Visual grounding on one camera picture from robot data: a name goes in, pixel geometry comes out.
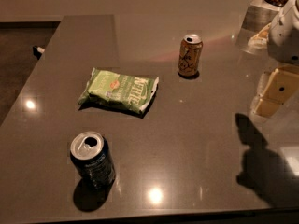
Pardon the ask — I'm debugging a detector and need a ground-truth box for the green jalapeno chip bag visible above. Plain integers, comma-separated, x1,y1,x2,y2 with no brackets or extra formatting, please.
78,68,159,114

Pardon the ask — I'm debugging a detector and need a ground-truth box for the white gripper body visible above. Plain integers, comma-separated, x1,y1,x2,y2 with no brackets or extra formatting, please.
267,0,299,63

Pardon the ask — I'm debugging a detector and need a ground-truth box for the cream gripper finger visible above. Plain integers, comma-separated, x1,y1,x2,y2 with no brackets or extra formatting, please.
253,66,299,117
248,23,270,48

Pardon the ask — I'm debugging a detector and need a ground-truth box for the small black white object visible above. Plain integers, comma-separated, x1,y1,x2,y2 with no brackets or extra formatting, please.
33,46,45,59

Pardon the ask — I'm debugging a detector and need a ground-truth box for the metal dispenser base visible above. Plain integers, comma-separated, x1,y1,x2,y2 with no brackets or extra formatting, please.
242,0,280,32

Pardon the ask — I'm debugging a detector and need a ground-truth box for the orange soda can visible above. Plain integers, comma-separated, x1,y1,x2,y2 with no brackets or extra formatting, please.
178,34,203,77

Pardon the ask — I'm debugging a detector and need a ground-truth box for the dark blue soda can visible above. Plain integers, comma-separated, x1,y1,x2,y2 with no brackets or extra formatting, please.
70,131,116,189

